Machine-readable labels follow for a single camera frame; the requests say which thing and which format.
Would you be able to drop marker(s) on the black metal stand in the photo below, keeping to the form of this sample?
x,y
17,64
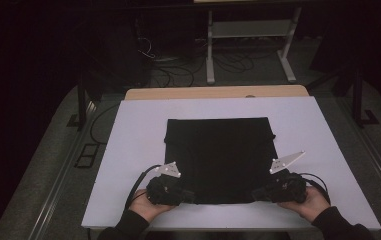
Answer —
x,y
82,100
358,100

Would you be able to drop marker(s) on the person's right hand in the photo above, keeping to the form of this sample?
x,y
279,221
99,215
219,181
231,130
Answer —
x,y
311,206

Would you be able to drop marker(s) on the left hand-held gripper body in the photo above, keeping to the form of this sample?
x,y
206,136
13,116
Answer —
x,y
164,191

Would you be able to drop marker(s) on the white table cover board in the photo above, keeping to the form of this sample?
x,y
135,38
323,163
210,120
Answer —
x,y
138,133

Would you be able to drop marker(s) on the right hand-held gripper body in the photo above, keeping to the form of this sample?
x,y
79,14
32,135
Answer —
x,y
289,190

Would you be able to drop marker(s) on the black tank top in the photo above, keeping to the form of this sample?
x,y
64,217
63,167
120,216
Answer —
x,y
221,160

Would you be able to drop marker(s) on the white metal desk frame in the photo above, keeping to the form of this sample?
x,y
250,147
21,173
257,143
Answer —
x,y
251,29

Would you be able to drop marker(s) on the person's left hand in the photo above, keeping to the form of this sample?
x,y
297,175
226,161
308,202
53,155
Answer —
x,y
144,208

